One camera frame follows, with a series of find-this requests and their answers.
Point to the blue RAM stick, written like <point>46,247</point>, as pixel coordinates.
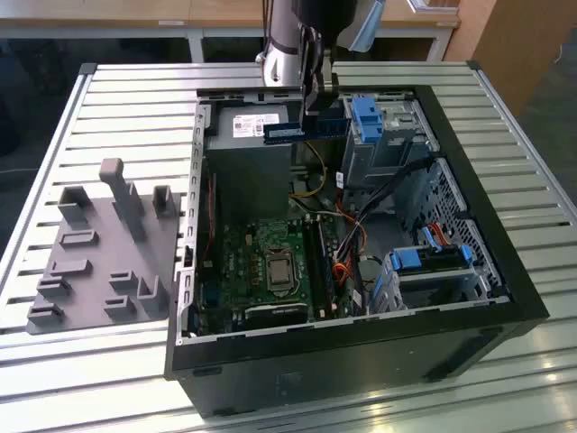
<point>281,134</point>

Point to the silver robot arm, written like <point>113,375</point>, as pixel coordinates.
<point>284,45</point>

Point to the black RAM slot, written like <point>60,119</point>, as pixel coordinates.
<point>318,270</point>
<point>314,270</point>

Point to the blue disk carrier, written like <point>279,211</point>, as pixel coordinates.
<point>408,261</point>
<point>367,117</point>

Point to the gray metal drive cage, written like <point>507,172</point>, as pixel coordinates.
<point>392,158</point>

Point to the white barcode sticker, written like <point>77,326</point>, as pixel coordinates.
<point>341,179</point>

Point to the silver power supply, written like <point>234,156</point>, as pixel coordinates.
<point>243,171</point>

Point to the brown wooden cabinet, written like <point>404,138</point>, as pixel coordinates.
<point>518,45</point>

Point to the green motherboard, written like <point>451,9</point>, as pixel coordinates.
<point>252,234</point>

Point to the silver CPU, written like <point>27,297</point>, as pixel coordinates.
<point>280,274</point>

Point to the CPU socket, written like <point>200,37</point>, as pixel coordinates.
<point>288,294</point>

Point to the silver metal disk bay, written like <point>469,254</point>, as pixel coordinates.
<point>433,277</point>

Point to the black expansion card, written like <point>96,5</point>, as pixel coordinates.
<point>275,315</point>

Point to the gray parts rack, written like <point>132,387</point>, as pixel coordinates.
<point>103,252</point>

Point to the black PC case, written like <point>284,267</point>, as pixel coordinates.
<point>315,374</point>

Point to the white frame wooden desk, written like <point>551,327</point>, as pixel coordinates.
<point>112,13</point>

